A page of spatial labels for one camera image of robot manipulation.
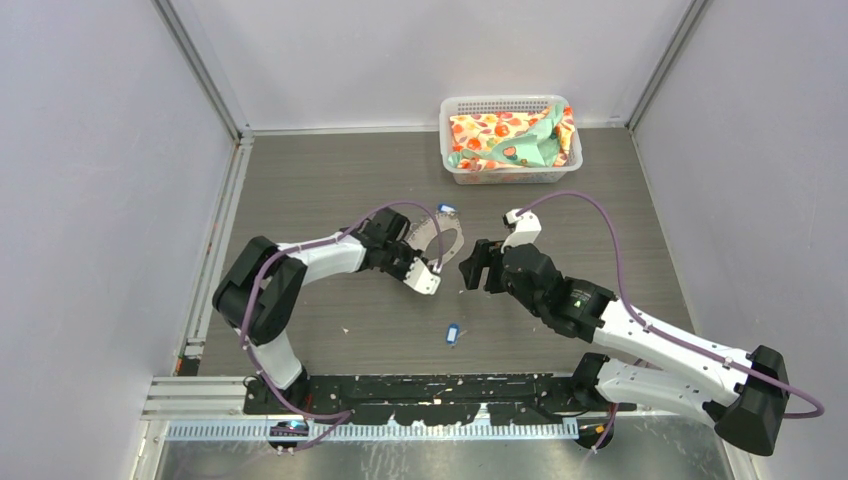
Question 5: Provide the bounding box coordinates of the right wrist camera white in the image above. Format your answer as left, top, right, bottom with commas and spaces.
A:
501, 209, 542, 253

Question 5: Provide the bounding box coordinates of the floral patterned cloth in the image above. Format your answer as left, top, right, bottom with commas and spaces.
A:
448, 103, 576, 171

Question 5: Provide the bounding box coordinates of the large metal keyring disc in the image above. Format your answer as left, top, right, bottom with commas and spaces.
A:
406, 210, 465, 267

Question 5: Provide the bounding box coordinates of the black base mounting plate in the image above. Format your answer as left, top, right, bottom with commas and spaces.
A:
242, 373, 612, 426

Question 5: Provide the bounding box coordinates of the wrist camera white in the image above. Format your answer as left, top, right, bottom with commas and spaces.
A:
501, 209, 542, 253
403, 258, 441, 295

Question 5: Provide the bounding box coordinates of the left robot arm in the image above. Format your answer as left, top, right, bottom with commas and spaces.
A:
212, 207, 430, 414

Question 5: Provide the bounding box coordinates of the aluminium frame rail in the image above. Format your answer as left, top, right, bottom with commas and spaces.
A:
140, 370, 747, 444

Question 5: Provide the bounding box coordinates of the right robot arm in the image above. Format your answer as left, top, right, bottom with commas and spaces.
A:
459, 239, 789, 456

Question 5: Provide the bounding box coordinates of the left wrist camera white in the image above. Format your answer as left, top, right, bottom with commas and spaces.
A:
403, 258, 441, 295

